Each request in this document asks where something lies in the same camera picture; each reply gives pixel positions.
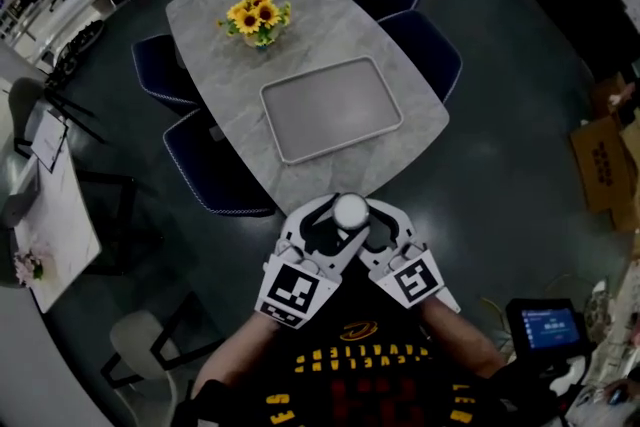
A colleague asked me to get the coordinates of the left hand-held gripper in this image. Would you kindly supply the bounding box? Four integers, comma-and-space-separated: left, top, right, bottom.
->
253, 193, 372, 331

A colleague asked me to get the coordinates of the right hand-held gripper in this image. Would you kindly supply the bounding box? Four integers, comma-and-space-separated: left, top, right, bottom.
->
356, 198, 462, 315

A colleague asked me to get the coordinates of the small white cup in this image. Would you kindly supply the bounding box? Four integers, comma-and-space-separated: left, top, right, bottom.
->
332, 193, 371, 232

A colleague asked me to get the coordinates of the grey rectangular tray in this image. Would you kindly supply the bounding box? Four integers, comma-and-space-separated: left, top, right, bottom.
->
259, 56, 404, 165

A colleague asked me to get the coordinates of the person's left forearm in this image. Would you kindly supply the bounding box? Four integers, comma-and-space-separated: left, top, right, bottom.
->
192, 312, 281, 399

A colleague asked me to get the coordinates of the person's right forearm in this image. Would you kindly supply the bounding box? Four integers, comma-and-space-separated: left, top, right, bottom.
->
418, 297, 507, 379

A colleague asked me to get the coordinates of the person's dark printed jersey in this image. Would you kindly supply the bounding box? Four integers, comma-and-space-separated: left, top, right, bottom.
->
172, 259, 566, 427

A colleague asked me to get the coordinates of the black tablet monitor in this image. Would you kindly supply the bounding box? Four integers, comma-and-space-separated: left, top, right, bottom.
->
505, 297, 591, 359

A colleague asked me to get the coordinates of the printed cardboard box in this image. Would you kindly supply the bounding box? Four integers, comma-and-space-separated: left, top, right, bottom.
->
569, 74, 640, 236

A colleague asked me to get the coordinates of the sunflower bouquet in vase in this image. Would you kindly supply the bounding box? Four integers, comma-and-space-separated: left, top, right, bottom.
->
216, 0, 293, 50

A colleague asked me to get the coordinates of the clipboard with white paper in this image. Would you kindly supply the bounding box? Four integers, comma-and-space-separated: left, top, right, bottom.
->
30, 109, 70, 174

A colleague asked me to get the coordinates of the pink flower bunch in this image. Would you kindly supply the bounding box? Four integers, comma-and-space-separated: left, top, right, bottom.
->
13, 242, 54, 289

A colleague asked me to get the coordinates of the black folded trolley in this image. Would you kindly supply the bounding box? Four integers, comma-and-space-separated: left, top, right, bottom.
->
49, 19, 106, 86

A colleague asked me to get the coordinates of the white paper sheet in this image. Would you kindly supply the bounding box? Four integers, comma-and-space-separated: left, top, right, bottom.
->
616, 0, 640, 32

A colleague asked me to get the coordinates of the black metal table frame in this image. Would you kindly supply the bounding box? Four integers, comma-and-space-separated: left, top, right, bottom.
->
74, 169, 139, 276

